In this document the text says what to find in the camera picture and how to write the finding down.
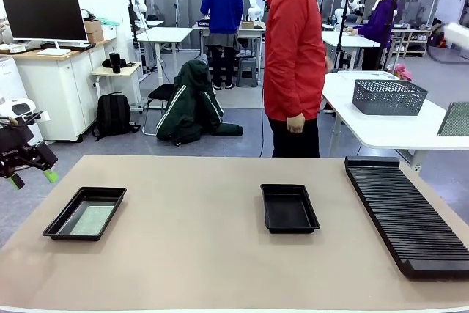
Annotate black backpack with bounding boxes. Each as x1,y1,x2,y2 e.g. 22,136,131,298
91,92,141,142

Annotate black metal chair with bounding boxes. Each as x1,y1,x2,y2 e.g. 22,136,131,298
141,83,177,136

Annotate person in blue hoodie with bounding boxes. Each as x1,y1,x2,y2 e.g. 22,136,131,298
200,0,244,90

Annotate large white table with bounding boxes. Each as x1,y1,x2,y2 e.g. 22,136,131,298
321,70,469,173

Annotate black tumbler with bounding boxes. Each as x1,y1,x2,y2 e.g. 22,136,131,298
108,48,122,74

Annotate low shelf with shoes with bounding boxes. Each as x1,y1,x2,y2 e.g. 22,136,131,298
390,26,433,58

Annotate brown cardboard box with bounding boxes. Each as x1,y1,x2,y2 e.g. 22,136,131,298
84,19,105,43

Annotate red-sleeved right forearm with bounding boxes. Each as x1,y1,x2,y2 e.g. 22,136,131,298
287,70,325,119

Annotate grey perforated basket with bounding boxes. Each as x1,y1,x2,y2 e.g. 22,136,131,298
352,78,429,117

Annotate grey plastic stool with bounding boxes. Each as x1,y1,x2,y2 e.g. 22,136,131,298
236,56,259,88

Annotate large black ESD tray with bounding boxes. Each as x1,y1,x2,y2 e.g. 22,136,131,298
42,186,128,243

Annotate pink bag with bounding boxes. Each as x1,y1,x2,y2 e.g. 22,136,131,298
386,63,414,82

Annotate small black ESD tray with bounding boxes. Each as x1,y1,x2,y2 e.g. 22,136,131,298
260,183,321,235

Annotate white plastic bin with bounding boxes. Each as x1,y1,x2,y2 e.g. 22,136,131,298
99,23,119,41

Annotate small white desk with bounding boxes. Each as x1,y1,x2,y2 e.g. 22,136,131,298
136,26,193,85

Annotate black computer monitor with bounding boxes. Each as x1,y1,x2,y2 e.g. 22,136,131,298
1,0,89,56

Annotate white background table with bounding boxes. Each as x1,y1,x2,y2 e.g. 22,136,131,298
321,30,382,71

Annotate black keyboard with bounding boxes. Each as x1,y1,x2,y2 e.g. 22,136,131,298
40,42,97,52

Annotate person in red jacket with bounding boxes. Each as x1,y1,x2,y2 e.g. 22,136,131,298
262,0,335,158

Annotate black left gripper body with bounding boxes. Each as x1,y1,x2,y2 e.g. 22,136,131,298
0,122,40,178

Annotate small wooden side table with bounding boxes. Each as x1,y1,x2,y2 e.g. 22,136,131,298
90,62,144,114

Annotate person's right hand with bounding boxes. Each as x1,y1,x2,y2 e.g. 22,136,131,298
287,114,306,135

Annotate person in purple top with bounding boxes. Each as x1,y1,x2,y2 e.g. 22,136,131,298
346,0,399,71

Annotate black slotted rack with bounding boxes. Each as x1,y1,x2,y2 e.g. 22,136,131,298
344,156,469,279

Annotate cluttered background work table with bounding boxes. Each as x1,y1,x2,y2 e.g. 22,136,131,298
192,21,267,79

